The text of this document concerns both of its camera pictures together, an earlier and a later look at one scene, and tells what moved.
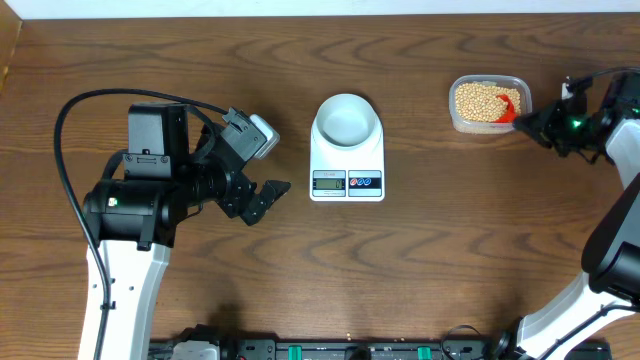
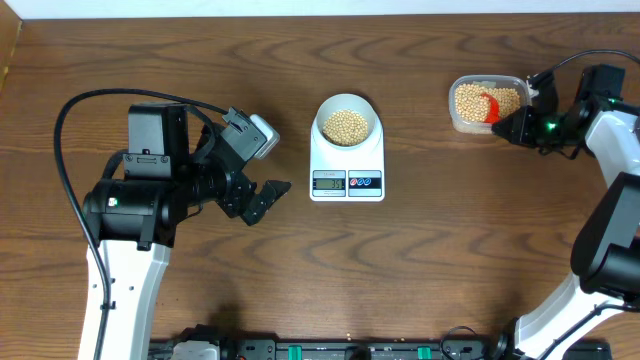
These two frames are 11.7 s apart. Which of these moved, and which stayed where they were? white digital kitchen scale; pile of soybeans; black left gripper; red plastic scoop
Moved: red plastic scoop
Stayed: black left gripper; white digital kitchen scale; pile of soybeans
